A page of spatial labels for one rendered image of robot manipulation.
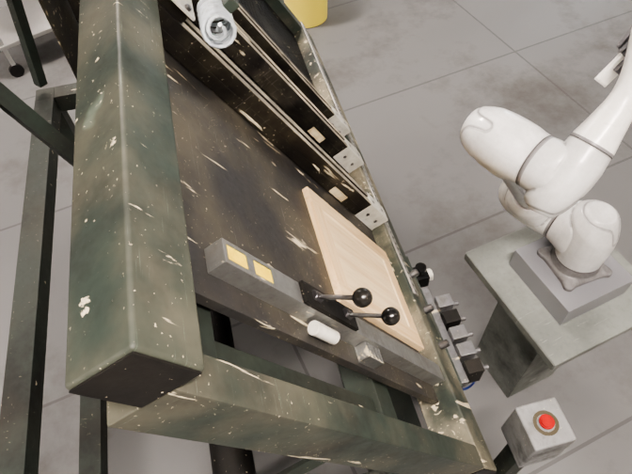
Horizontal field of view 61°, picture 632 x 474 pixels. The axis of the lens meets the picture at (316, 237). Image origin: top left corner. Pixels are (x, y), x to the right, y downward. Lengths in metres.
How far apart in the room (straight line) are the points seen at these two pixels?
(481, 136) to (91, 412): 1.96
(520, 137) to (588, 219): 0.58
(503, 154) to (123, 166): 0.87
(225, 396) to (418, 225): 2.48
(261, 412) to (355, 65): 3.57
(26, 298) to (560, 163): 1.78
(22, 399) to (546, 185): 1.65
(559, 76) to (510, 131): 2.97
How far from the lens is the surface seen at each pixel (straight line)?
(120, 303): 0.57
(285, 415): 0.78
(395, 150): 3.47
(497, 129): 1.31
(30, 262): 2.28
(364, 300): 0.98
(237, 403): 0.71
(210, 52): 1.31
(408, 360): 1.42
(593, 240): 1.83
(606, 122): 1.30
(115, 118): 0.76
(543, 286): 1.97
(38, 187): 2.54
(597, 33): 4.80
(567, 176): 1.27
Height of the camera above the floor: 2.41
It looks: 53 degrees down
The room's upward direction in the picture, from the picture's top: 4 degrees counter-clockwise
